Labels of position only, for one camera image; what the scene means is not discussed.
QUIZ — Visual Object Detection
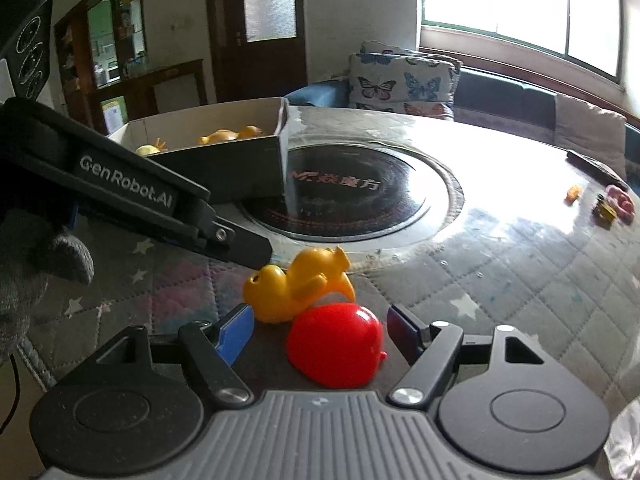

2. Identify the grey cushion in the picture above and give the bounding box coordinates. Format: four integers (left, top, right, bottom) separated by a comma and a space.
552, 92, 629, 182

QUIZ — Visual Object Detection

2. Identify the yellow toy car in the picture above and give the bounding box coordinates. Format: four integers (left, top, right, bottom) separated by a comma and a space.
592, 193, 617, 222

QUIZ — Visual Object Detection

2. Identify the butterfly print pillow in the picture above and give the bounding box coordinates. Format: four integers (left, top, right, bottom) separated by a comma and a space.
347, 53, 457, 121
359, 40, 464, 76

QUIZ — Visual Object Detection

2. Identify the black remote control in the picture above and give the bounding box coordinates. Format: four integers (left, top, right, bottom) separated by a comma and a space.
566, 148, 627, 187

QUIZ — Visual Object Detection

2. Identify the red heart-shaped toy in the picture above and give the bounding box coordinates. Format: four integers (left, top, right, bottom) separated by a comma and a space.
285, 302, 389, 390

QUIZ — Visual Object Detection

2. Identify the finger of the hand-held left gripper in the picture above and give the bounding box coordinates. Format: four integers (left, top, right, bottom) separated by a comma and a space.
197, 199, 274, 272

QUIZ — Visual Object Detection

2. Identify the person's left hand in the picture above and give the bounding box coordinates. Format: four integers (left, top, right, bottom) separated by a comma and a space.
0, 207, 96, 367

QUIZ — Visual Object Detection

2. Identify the dark wooden display cabinet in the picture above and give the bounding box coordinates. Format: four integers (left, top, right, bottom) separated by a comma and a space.
52, 0, 152, 137

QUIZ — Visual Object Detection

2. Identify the large yellow rubber duck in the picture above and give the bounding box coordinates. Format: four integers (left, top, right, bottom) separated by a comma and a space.
197, 124, 266, 146

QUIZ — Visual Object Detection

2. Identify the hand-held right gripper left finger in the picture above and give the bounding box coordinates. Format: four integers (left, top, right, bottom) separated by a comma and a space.
95, 303, 257, 407

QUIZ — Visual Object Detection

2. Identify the round black induction cooktop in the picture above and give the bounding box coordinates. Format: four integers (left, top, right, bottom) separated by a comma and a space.
237, 144, 464, 252

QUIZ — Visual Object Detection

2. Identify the small yellow rubber duck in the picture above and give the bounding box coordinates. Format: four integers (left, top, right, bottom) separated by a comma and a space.
243, 245, 357, 324

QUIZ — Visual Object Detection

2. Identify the cardboard box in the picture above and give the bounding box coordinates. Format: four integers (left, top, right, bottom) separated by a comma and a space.
107, 95, 291, 207

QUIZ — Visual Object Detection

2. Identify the dark wooden door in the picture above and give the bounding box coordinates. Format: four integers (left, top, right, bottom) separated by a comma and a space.
204, 0, 309, 107

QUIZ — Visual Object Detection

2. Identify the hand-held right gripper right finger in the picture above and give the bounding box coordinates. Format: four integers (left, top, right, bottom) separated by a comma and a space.
386, 303, 547, 407

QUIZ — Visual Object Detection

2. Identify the yellow plush chick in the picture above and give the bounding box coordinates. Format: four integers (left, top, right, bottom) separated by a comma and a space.
135, 137, 169, 157

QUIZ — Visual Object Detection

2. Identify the blue sofa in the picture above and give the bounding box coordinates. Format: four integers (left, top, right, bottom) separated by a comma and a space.
282, 62, 640, 183

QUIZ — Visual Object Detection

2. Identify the dark wooden sideboard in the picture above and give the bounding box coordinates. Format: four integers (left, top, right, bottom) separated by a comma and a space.
94, 57, 209, 134

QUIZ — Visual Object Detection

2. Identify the pink toy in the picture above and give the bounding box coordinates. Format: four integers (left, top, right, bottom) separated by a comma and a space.
604, 183, 636, 224

